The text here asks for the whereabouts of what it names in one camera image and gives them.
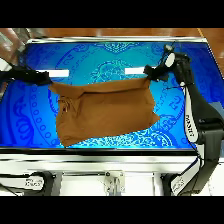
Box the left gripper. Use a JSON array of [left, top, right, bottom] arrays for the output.
[[32, 71, 53, 86]]

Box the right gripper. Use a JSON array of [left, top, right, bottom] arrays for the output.
[[143, 64, 170, 83]]

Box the brown shirt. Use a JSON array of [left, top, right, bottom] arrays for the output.
[[48, 76, 161, 148]]

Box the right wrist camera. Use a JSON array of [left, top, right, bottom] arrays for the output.
[[163, 43, 176, 56]]

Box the silver frame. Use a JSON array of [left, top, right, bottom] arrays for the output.
[[0, 152, 224, 197]]

